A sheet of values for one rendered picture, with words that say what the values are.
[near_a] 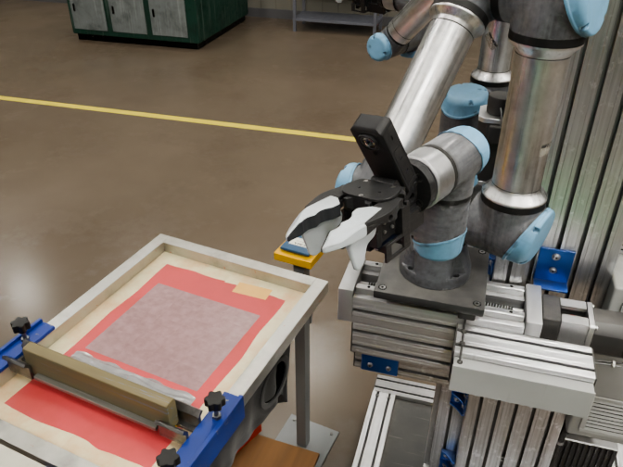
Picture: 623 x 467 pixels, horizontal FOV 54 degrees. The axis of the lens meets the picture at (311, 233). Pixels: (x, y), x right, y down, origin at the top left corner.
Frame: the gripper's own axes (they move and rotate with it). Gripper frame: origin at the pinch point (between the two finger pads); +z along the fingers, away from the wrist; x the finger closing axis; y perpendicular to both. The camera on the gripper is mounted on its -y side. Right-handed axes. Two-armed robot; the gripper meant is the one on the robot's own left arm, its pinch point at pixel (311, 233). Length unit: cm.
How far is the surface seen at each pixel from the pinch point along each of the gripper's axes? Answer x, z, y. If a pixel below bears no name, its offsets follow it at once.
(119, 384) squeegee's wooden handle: 63, -1, 54
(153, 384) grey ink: 68, -11, 63
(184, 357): 69, -22, 63
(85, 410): 73, 4, 63
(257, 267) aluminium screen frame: 78, -57, 59
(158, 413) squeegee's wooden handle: 53, -3, 58
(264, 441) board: 104, -67, 153
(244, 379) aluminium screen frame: 50, -24, 62
